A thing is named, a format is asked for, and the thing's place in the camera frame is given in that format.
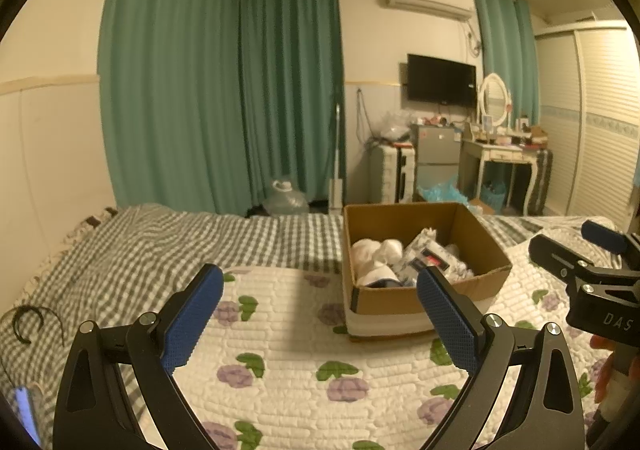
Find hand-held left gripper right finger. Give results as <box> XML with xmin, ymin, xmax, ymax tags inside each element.
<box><xmin>416</xmin><ymin>266</ymin><xmax>586</xmax><ymax>450</ymax></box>

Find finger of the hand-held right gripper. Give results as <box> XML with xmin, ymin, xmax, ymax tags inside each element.
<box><xmin>528</xmin><ymin>233</ymin><xmax>640</xmax><ymax>303</ymax></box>
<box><xmin>581</xmin><ymin>220</ymin><xmax>640</xmax><ymax>257</ymax></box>

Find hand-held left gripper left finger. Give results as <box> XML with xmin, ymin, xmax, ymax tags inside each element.
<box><xmin>52</xmin><ymin>264</ymin><xmax>225</xmax><ymax>450</ymax></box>

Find brown cardboard box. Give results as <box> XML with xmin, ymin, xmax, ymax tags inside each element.
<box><xmin>342</xmin><ymin>202</ymin><xmax>513</xmax><ymax>342</ymax></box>

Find floral tissue pack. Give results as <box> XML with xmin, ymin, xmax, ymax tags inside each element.
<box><xmin>400</xmin><ymin>228</ymin><xmax>474</xmax><ymax>288</ymax></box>

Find white socks pair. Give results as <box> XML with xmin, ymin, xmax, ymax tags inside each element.
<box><xmin>351</xmin><ymin>237</ymin><xmax>407</xmax><ymax>289</ymax></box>

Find person's right hand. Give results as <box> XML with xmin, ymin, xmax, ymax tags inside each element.
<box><xmin>589</xmin><ymin>334</ymin><xmax>633</xmax><ymax>423</ymax></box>

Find white louvred wardrobe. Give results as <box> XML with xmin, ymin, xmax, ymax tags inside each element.
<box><xmin>532</xmin><ymin>22</ymin><xmax>640</xmax><ymax>221</ymax></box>

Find white floral quilt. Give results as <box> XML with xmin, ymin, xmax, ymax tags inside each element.
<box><xmin>132</xmin><ymin>217</ymin><xmax>640</xmax><ymax>450</ymax></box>

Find white dressing table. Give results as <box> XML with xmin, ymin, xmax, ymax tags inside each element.
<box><xmin>457</xmin><ymin>137</ymin><xmax>543</xmax><ymax>211</ymax></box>

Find blue plastic bag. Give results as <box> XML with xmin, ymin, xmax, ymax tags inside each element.
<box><xmin>417</xmin><ymin>175</ymin><xmax>471</xmax><ymax>207</ymax></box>

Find brown patterned ruffled sheet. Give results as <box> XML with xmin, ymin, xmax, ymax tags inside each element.
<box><xmin>0</xmin><ymin>207</ymin><xmax>121</xmax><ymax>326</ymax></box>

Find clear water jug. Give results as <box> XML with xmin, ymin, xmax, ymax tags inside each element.
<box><xmin>262</xmin><ymin>178</ymin><xmax>311</xmax><ymax>217</ymax></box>

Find silver mini fridge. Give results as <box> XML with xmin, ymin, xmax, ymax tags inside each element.
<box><xmin>410</xmin><ymin>122</ymin><xmax>463</xmax><ymax>203</ymax></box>

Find white ribbed suitcase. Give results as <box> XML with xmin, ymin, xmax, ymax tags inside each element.
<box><xmin>377</xmin><ymin>142</ymin><xmax>417</xmax><ymax>203</ymax></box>

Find oval white vanity mirror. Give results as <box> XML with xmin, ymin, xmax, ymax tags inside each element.
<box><xmin>477</xmin><ymin>73</ymin><xmax>513</xmax><ymax>128</ymax></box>

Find smartphone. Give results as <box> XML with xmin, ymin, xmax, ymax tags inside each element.
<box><xmin>14</xmin><ymin>385</ymin><xmax>44</xmax><ymax>448</ymax></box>

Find clear plastic bag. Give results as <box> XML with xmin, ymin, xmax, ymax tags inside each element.
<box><xmin>381</xmin><ymin>110</ymin><xmax>413</xmax><ymax>141</ymax></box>

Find white upright mop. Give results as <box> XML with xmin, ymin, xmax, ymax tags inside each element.
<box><xmin>327</xmin><ymin>102</ymin><xmax>346</xmax><ymax>213</ymax></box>

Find narrow green window curtain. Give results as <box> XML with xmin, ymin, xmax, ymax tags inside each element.
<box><xmin>472</xmin><ymin>0</ymin><xmax>542</xmax><ymax>127</ymax></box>

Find air conditioner pipe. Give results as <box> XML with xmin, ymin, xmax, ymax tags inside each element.
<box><xmin>467</xmin><ymin>20</ymin><xmax>484</xmax><ymax>57</ymax></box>

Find wide green curtain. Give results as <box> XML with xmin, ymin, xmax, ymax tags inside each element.
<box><xmin>97</xmin><ymin>0</ymin><xmax>251</xmax><ymax>216</ymax></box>

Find green corner curtain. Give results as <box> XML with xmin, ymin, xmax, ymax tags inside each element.
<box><xmin>235</xmin><ymin>0</ymin><xmax>346</xmax><ymax>207</ymax></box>

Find black cable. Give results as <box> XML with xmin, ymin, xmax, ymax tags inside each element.
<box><xmin>0</xmin><ymin>305</ymin><xmax>67</xmax><ymax>381</ymax></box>

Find black wall television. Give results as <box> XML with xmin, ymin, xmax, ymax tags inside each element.
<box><xmin>406</xmin><ymin>53</ymin><xmax>477</xmax><ymax>108</ymax></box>

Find black hanging cables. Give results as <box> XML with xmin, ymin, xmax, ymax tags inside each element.
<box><xmin>356</xmin><ymin>87</ymin><xmax>382</xmax><ymax>149</ymax></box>

